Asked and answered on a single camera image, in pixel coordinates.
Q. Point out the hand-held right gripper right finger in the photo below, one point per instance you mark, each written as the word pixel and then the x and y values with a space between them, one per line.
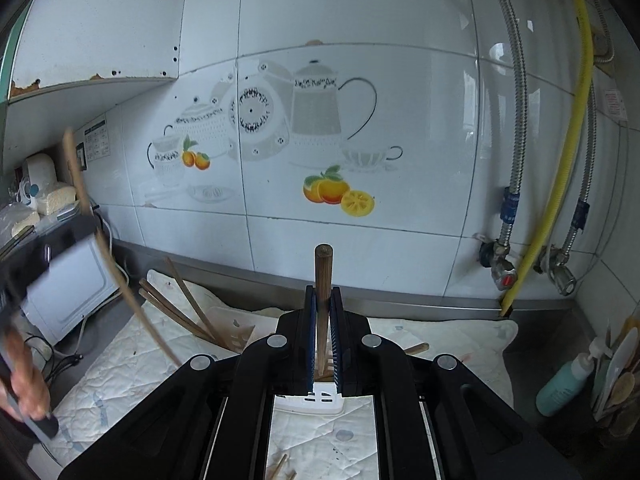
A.
pixel 336 340

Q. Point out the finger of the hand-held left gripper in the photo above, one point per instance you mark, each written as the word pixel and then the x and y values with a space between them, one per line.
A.
pixel 82 234

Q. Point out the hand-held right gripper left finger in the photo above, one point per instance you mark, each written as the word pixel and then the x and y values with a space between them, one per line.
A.
pixel 314 340

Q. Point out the person's left hand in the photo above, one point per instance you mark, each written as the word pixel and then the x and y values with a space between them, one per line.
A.
pixel 27 380

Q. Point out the cream folded towel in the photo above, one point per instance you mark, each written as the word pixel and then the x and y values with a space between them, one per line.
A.
pixel 55 200

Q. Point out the white microwave oven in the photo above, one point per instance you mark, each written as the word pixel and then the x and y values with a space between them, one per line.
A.
pixel 70 290

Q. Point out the white electric kettle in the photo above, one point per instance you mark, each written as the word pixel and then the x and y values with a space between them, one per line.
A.
pixel 40 175

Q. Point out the printed instruction sticker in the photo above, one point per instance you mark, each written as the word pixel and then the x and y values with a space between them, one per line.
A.
pixel 95 137

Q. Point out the white quilted mat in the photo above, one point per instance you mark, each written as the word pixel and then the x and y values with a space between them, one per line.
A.
pixel 115 375

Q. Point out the teal soap bottle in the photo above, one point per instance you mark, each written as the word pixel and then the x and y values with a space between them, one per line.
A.
pixel 565 385

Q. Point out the plain metal valve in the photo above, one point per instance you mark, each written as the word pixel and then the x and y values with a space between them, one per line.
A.
pixel 560 267

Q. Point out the white plastic spatula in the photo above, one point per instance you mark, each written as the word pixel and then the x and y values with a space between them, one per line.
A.
pixel 625 355

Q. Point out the wooden spoon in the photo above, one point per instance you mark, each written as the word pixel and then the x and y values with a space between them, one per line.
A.
pixel 622 390

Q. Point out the black wall socket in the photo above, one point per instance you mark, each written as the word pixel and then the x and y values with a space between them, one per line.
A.
pixel 81 156

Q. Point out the red printed wall sticker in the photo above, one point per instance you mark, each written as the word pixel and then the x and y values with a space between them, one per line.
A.
pixel 616 105

